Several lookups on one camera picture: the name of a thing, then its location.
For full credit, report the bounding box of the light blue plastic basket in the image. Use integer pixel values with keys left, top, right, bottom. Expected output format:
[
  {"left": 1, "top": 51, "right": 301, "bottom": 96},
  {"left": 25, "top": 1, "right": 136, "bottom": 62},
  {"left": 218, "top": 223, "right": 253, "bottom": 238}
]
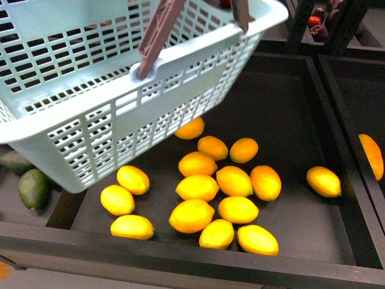
[{"left": 1, "top": 1, "right": 288, "bottom": 193}]

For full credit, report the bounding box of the yellow mango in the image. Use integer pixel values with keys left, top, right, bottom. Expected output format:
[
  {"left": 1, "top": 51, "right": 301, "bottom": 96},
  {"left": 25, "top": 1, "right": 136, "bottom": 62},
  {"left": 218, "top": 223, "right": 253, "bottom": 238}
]
[{"left": 359, "top": 134, "right": 384, "bottom": 181}]

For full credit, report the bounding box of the black lemon tray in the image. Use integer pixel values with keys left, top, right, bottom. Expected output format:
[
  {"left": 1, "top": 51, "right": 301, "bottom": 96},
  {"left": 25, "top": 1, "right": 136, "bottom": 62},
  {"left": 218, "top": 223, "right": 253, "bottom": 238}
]
[{"left": 1, "top": 54, "right": 384, "bottom": 288}]

